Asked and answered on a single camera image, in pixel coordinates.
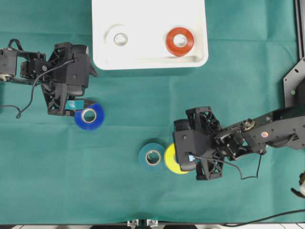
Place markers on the green table cloth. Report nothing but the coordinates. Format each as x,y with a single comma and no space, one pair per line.
51,171

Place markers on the yellow tape roll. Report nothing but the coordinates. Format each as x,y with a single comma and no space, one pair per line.
170,160

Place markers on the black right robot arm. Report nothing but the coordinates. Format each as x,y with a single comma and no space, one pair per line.
278,128

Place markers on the teal tape roll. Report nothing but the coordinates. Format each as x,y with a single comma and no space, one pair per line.
151,157

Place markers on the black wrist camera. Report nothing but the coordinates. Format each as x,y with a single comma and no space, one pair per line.
190,142
78,72

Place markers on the white tape roll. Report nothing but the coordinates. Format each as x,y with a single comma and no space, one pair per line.
117,38

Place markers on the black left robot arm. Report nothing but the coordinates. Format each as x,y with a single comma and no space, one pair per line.
27,68

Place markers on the white black object at edge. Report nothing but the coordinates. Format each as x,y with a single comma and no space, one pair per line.
301,191

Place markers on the red tape roll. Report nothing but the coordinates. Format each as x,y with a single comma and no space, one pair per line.
179,41

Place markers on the silver table clamp brackets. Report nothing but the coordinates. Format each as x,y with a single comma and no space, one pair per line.
142,223

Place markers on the white plastic case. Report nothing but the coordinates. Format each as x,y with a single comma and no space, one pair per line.
149,21

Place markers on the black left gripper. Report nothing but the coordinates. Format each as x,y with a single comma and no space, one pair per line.
54,88

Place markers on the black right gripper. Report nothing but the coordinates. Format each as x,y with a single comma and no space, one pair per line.
209,164

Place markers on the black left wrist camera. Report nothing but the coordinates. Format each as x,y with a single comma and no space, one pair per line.
78,72

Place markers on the blue tape roll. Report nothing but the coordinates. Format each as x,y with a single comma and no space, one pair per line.
80,121

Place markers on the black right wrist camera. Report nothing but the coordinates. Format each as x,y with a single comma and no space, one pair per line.
190,142

